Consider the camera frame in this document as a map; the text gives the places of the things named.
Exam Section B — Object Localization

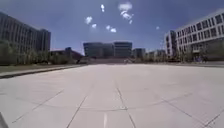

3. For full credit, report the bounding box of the low dark building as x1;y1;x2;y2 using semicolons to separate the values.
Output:
49;46;84;62

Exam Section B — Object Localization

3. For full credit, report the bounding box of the small grey building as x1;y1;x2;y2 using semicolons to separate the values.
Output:
132;47;147;60

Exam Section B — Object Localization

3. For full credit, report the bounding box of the grey multi-storey building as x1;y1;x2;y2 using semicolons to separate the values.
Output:
0;11;52;54

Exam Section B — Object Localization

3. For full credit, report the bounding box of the white multi-storey building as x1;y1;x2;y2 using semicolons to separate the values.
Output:
164;9;224;62

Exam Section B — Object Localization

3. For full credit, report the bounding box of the dark kerb strip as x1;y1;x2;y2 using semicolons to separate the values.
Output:
0;64;88;80

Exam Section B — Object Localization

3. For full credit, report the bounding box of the dark glass-fronted building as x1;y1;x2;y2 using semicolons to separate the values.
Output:
82;40;133;60

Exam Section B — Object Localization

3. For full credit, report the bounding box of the pale concrete slab plaza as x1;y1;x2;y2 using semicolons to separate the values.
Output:
0;63;224;128

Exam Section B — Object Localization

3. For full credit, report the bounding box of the row of trees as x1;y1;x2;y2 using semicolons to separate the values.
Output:
0;39;73;66

